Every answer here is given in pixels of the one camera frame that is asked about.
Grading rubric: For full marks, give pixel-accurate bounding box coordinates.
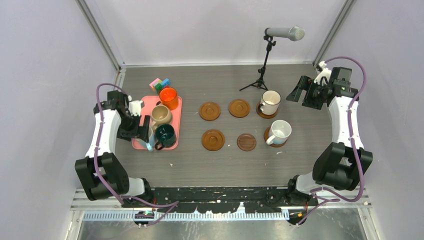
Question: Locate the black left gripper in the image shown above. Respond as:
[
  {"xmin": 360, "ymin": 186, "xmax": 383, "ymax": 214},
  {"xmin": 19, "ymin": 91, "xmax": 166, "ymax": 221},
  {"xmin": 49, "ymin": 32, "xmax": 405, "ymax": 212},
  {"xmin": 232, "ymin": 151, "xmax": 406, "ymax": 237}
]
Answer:
[{"xmin": 117, "ymin": 112, "xmax": 150, "ymax": 143}]

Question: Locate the light blue mug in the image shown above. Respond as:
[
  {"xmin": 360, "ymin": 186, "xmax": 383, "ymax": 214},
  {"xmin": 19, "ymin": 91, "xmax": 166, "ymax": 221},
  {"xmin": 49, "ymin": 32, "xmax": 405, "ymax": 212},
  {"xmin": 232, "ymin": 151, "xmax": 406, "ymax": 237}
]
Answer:
[{"xmin": 136, "ymin": 127, "xmax": 155, "ymax": 152}]

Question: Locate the dark green mug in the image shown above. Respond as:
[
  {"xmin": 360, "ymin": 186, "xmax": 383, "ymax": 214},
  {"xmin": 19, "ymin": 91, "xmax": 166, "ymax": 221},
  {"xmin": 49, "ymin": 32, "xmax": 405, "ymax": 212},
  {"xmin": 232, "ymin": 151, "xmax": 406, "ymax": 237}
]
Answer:
[{"xmin": 154, "ymin": 123, "xmax": 177, "ymax": 151}]

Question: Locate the beige ceramic mug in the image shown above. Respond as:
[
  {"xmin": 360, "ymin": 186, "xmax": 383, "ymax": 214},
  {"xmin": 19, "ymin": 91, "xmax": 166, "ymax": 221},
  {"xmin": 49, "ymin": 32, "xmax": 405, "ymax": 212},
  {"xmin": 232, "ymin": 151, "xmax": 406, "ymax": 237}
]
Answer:
[{"xmin": 150, "ymin": 105, "xmax": 173, "ymax": 131}]

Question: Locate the pink plastic tray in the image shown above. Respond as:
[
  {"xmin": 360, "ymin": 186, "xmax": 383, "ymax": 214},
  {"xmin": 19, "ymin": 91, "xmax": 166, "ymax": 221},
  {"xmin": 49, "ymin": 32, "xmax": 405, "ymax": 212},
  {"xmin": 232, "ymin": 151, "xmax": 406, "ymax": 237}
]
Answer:
[{"xmin": 131, "ymin": 95, "xmax": 183, "ymax": 150}]

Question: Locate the white mug dark rim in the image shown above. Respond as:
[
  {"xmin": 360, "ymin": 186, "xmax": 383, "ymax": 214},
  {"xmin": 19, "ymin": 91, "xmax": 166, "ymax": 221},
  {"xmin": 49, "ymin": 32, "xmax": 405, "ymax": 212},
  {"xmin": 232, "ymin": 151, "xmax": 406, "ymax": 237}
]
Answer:
[{"xmin": 257, "ymin": 90, "xmax": 281, "ymax": 116}]

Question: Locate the orange translucent cup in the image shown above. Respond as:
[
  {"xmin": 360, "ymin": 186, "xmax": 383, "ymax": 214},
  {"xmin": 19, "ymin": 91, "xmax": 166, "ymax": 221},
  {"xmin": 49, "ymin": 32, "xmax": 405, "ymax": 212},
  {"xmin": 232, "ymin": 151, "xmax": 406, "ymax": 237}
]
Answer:
[{"xmin": 159, "ymin": 87, "xmax": 179, "ymax": 110}]

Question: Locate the light brown wooden coaster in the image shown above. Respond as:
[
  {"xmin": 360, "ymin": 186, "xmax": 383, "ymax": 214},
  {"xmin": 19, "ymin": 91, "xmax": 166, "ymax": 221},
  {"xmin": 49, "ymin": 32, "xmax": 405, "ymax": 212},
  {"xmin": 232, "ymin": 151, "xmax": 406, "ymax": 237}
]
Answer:
[{"xmin": 201, "ymin": 129, "xmax": 225, "ymax": 151}]

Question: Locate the dark walnut wooden coaster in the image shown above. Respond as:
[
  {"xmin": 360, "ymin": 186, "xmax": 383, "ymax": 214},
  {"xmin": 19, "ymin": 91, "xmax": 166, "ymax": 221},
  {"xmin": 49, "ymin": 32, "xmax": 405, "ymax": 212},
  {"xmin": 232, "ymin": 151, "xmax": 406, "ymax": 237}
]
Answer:
[{"xmin": 236, "ymin": 133, "xmax": 257, "ymax": 152}]

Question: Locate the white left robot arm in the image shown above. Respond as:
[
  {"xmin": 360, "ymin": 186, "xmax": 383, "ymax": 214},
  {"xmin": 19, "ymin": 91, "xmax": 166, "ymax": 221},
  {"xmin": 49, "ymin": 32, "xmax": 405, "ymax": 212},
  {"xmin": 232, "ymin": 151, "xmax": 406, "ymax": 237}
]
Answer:
[{"xmin": 74, "ymin": 90, "xmax": 154, "ymax": 207}]

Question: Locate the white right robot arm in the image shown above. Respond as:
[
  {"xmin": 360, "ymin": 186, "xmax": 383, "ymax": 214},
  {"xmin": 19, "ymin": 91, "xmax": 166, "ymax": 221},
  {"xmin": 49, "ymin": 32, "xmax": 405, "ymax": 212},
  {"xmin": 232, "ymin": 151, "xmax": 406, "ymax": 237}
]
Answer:
[{"xmin": 285, "ymin": 66, "xmax": 373, "ymax": 205}]

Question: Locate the black microphone tripod stand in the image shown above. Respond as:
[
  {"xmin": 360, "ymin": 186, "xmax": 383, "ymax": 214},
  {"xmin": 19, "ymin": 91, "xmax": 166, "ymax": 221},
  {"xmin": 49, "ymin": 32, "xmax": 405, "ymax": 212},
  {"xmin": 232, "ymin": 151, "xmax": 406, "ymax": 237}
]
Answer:
[{"xmin": 239, "ymin": 34, "xmax": 276, "ymax": 92}]

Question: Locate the colourful toy block stack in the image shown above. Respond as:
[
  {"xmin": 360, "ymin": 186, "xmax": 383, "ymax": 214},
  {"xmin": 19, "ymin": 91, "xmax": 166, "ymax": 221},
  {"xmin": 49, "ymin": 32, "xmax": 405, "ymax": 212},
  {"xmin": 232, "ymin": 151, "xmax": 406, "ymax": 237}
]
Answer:
[{"xmin": 149, "ymin": 78, "xmax": 171, "ymax": 95}]

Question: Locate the grey microphone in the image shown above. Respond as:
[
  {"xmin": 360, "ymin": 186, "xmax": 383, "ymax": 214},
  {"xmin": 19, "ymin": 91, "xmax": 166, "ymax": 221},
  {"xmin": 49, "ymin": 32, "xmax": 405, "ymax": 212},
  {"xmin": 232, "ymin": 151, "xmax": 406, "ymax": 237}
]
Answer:
[{"xmin": 264, "ymin": 26, "xmax": 306, "ymax": 42}]

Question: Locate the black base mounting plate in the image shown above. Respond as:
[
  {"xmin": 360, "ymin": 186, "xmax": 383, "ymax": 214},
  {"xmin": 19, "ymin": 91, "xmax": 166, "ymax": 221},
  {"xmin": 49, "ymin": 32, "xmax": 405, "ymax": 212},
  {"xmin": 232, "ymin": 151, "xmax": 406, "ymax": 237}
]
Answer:
[{"xmin": 138, "ymin": 186, "xmax": 318, "ymax": 214}]

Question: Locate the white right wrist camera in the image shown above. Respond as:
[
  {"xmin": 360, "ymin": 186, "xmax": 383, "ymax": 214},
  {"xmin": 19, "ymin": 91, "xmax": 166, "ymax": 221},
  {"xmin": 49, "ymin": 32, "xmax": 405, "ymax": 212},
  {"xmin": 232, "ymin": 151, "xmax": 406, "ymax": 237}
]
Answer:
[{"xmin": 313, "ymin": 61, "xmax": 332, "ymax": 87}]

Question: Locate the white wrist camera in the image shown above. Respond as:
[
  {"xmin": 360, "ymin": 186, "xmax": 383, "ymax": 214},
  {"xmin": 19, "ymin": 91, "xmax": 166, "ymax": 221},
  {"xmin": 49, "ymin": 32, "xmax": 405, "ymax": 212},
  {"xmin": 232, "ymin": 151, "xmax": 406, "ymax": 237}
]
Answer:
[
  {"xmin": 313, "ymin": 61, "xmax": 332, "ymax": 87},
  {"xmin": 127, "ymin": 95, "xmax": 145, "ymax": 117}
]

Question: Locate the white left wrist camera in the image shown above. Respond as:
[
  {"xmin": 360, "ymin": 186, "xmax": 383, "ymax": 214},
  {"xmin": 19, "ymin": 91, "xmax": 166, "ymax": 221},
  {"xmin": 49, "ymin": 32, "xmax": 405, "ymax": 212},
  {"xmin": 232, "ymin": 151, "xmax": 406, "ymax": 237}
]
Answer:
[{"xmin": 127, "ymin": 95, "xmax": 145, "ymax": 117}]

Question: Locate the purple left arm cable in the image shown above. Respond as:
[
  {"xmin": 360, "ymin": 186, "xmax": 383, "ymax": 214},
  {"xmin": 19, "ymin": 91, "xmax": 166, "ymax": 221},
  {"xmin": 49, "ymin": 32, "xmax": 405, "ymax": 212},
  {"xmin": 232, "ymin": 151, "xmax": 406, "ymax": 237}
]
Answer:
[{"xmin": 93, "ymin": 82, "xmax": 180, "ymax": 227}]

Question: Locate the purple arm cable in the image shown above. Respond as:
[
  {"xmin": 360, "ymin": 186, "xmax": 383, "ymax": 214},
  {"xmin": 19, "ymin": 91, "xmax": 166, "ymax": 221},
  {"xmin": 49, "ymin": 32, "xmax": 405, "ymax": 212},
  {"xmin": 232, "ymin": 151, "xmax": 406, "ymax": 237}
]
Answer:
[
  {"xmin": 93, "ymin": 82, "xmax": 180, "ymax": 227},
  {"xmin": 296, "ymin": 56, "xmax": 368, "ymax": 227}
]

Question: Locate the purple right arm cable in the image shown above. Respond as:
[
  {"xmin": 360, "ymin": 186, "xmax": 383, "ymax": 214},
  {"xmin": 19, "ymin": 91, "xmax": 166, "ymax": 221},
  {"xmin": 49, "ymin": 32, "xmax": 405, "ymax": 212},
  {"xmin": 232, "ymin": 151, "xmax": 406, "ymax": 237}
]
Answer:
[{"xmin": 296, "ymin": 56, "xmax": 368, "ymax": 227}]

